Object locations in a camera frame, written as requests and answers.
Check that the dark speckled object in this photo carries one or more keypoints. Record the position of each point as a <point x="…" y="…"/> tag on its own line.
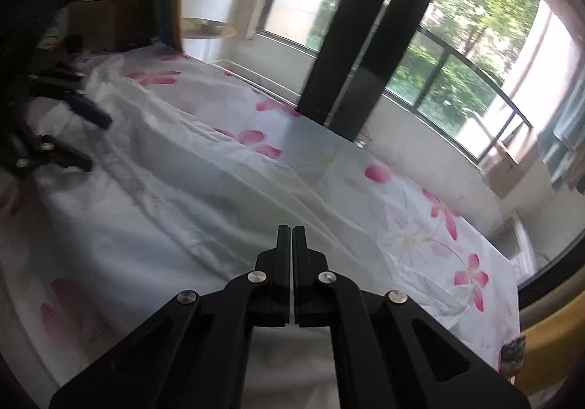
<point x="514" y="355"/>

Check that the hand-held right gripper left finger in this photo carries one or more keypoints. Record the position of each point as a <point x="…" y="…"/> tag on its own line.
<point x="281" y="262"/>

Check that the white ribbed balcony unit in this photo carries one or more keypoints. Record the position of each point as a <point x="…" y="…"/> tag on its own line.
<point x="518" y="244"/>

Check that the round golden side table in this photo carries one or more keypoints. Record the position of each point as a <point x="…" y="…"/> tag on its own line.
<point x="208" y="28"/>

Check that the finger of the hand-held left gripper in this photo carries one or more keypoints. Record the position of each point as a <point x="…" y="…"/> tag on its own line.
<point x="89" y="112"/>
<point x="64" y="156"/>

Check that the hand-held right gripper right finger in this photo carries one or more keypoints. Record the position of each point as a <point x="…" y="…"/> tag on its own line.
<point x="302" y="262"/>

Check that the hanging light blue garment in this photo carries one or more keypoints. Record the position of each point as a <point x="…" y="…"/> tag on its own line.
<point x="569" y="134"/>

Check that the brown cardboard box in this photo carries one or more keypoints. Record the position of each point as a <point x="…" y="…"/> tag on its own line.
<point x="109" y="22"/>

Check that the small balcony cardboard box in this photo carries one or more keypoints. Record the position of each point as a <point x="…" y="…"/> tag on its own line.
<point x="502" y="169"/>

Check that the large white garment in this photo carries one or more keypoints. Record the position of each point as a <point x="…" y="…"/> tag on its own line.
<point x="183" y="189"/>

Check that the dark window railing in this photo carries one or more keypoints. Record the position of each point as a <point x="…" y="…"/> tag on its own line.
<point x="457" y="53"/>

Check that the black door frame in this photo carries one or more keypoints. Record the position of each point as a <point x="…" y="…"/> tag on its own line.
<point x="553" y="269"/>
<point x="365" y="25"/>

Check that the pink floral bedsheet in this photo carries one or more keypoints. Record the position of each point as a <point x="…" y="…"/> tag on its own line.
<point x="434" y="189"/>

